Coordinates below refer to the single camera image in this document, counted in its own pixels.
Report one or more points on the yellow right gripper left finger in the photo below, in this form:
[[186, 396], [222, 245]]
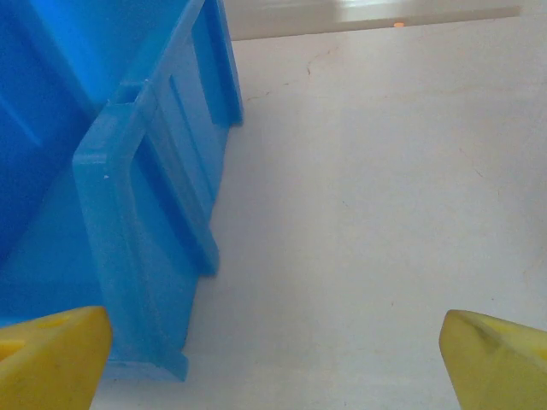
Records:
[[51, 363]]

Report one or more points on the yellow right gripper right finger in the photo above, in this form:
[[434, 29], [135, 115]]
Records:
[[500, 367]]

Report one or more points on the blue three-compartment plastic container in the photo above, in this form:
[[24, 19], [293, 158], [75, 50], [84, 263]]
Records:
[[64, 64]]

